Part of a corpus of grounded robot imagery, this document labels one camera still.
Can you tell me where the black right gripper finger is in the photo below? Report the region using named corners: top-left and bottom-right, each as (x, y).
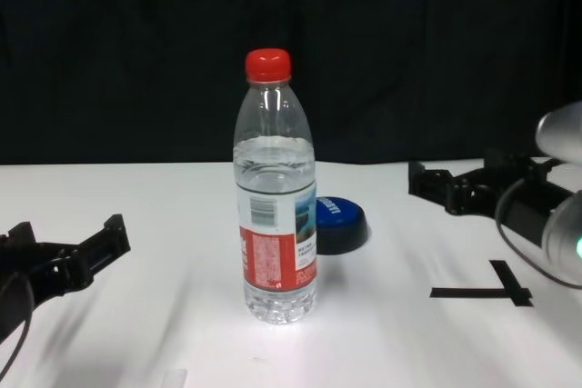
top-left (483, 148), bottom-right (542, 180)
top-left (407, 160), bottom-right (451, 214)

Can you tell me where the clear red-capped water bottle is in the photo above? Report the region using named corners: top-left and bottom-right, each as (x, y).
top-left (232, 48), bottom-right (318, 325)

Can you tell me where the blue round push button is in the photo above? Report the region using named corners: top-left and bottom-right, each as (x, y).
top-left (314, 195), bottom-right (369, 255)

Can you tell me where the black fabric backdrop curtain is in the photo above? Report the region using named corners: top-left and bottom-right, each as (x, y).
top-left (0, 0), bottom-right (582, 169)

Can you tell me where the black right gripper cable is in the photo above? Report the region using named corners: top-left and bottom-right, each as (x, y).
top-left (495, 176), bottom-right (582, 290)

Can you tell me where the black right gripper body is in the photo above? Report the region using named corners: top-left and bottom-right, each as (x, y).
top-left (447, 158), bottom-right (572, 244)

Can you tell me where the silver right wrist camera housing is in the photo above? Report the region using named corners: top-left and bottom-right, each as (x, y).
top-left (535, 101), bottom-right (582, 165)

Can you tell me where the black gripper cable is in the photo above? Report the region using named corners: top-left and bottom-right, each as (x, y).
top-left (495, 176), bottom-right (582, 290)
top-left (0, 271), bottom-right (34, 360)

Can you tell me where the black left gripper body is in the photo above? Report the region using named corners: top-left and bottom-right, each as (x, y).
top-left (0, 242), bottom-right (69, 342)

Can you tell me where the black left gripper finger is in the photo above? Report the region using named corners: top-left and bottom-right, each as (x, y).
top-left (0, 221), bottom-right (36, 253)
top-left (49, 214), bottom-right (132, 296)

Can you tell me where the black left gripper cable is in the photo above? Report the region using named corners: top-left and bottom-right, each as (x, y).
top-left (0, 271), bottom-right (34, 360)

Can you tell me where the long black T tape mark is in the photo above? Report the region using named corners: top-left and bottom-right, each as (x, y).
top-left (430, 259), bottom-right (535, 309)

